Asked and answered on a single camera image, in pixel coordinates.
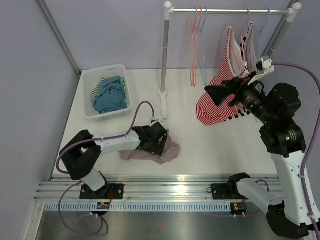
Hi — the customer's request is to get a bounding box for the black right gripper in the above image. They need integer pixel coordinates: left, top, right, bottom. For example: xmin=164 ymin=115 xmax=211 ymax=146
xmin=205 ymin=70 xmax=275 ymax=124

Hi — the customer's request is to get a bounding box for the pink lilac tank top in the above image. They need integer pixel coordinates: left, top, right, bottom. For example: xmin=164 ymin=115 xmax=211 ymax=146
xmin=119 ymin=130 xmax=181 ymax=165

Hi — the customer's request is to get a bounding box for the blue tank top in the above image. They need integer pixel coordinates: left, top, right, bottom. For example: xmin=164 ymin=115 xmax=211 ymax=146
xmin=92 ymin=79 xmax=128 ymax=114

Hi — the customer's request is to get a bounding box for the pink hanger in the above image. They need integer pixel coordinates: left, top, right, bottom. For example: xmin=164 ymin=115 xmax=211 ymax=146
xmin=187 ymin=7 xmax=198 ymax=87
xmin=226 ymin=6 xmax=253 ymax=63
xmin=193 ymin=7 xmax=203 ymax=84

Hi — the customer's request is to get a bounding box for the green striped tank top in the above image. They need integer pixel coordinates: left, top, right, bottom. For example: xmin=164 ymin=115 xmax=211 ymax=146
xmin=90 ymin=75 xmax=127 ymax=102

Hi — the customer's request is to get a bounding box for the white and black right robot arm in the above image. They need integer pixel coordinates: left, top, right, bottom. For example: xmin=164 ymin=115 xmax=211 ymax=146
xmin=204 ymin=77 xmax=316 ymax=239

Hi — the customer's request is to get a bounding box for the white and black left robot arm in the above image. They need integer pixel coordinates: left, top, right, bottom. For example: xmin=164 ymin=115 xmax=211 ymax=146
xmin=58 ymin=122 xmax=168 ymax=200

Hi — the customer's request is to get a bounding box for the red striped tank top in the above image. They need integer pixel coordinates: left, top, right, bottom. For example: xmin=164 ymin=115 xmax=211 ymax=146
xmin=196 ymin=26 xmax=249 ymax=126

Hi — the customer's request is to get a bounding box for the black white striped tank top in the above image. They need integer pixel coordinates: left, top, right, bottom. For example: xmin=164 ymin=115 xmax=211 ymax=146
xmin=224 ymin=21 xmax=261 ymax=122

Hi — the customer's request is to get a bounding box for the light blue end hanger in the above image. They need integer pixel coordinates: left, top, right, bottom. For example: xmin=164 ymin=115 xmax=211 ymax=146
xmin=253 ymin=7 xmax=271 ymax=58

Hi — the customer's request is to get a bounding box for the white plastic laundry basket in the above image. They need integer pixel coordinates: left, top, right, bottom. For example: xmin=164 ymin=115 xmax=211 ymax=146
xmin=80 ymin=64 xmax=133 ymax=120

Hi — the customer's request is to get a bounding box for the silver white clothes rack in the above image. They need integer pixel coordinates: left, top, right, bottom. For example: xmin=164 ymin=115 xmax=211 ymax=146
xmin=158 ymin=0 xmax=302 ymax=120

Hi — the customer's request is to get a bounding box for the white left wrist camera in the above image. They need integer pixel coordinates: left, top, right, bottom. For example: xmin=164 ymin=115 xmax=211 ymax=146
xmin=151 ymin=116 xmax=165 ymax=125

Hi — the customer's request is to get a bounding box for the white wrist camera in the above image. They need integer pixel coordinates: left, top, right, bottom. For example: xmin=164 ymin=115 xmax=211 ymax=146
xmin=151 ymin=116 xmax=165 ymax=125
xmin=248 ymin=57 xmax=275 ymax=86

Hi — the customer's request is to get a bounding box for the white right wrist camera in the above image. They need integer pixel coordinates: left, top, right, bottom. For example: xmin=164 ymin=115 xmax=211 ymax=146
xmin=248 ymin=57 xmax=275 ymax=86

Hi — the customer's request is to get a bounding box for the aluminium mounting rail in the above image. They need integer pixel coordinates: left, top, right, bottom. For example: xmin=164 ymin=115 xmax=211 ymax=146
xmin=33 ymin=172 xmax=305 ymax=202

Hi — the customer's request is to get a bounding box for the white slotted cable duct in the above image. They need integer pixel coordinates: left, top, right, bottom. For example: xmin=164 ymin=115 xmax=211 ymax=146
xmin=44 ymin=201 xmax=231 ymax=213

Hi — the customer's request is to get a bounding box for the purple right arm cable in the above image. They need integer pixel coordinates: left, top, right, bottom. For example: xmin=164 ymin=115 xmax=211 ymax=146
xmin=271 ymin=62 xmax=320 ymax=221

